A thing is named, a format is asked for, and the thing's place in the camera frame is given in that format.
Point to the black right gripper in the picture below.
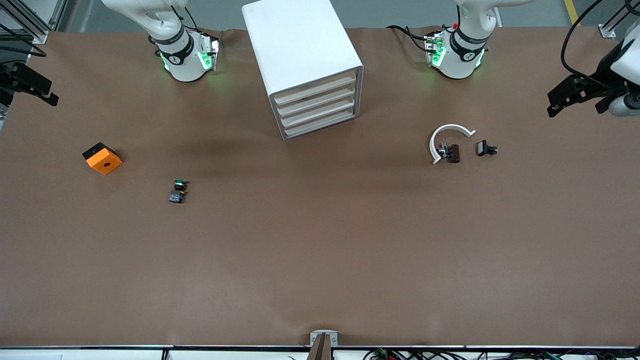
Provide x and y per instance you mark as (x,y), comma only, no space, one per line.
(11,77)

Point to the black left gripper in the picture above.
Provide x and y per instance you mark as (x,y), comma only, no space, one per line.
(601,85)

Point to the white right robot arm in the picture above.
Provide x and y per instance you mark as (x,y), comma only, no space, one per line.
(180,60)

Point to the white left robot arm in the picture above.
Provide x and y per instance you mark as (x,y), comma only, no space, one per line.
(457,60)

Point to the green push button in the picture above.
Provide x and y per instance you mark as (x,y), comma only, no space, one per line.
(177,194)

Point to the orange box with hole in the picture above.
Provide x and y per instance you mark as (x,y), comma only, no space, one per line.
(104,161)

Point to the small black clip component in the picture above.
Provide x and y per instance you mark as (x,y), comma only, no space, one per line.
(484,148)

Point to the brown black small component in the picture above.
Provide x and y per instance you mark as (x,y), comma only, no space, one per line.
(453,153)

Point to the brown table cover mat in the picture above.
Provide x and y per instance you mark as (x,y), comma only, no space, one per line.
(320,250)

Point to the aluminium frame profile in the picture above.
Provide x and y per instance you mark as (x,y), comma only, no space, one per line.
(612,25)
(35,22)

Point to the metal table edge rail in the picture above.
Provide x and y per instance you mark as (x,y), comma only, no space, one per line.
(150,347)

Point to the grey metal bracket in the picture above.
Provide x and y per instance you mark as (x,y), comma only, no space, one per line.
(324,339)

